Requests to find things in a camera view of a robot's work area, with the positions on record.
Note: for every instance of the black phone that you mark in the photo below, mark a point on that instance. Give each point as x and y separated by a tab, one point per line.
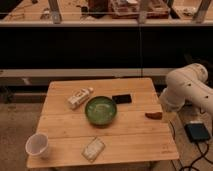
121	99

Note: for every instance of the black power box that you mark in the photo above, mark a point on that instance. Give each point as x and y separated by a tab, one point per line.
197	132

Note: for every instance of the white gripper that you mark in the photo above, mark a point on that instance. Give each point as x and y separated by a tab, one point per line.
170	101

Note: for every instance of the white bottle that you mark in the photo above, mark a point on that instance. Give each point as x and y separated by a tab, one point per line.
79	97

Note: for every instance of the wooden folding table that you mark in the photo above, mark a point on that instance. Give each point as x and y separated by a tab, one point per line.
132	137

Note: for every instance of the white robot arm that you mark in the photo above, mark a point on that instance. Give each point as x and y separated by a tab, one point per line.
187	83

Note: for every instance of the white packaged snack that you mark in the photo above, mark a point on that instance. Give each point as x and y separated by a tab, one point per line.
93	149

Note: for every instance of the green ceramic bowl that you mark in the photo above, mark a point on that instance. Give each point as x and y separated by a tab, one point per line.
100	110

